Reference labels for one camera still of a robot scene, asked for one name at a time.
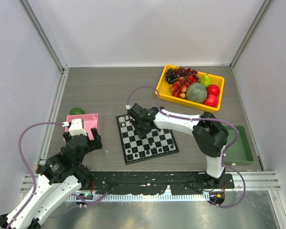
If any green plastic tray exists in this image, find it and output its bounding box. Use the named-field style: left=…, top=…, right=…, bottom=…
left=225, top=125, right=254, bottom=166

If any green pear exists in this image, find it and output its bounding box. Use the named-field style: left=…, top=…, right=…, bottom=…
left=199, top=74, right=212, bottom=88

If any red apple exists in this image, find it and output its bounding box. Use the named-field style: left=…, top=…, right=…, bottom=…
left=207, top=84, right=220, bottom=96
left=204, top=94, right=218, bottom=107

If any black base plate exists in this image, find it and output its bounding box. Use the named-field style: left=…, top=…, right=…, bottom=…
left=81, top=171, right=235, bottom=196

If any pink plastic box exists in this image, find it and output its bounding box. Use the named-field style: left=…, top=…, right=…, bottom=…
left=66, top=114, right=101, bottom=140

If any green netted melon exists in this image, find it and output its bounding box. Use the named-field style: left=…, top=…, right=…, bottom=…
left=185, top=83, right=207, bottom=103

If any black white chess board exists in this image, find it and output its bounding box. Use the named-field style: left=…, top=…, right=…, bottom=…
left=116, top=114, right=179, bottom=165

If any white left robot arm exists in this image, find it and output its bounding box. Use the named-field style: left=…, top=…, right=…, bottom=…
left=0, top=128, right=102, bottom=229

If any dark grape bunch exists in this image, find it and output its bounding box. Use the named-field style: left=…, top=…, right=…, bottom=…
left=164, top=67, right=199, bottom=84

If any green lime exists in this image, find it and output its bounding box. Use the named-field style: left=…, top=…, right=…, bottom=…
left=69, top=107, right=85, bottom=115

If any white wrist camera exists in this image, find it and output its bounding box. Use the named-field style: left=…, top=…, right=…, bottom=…
left=62, top=118, right=87, bottom=136

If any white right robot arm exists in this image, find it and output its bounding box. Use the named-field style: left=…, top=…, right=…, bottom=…
left=126, top=103, right=228, bottom=188

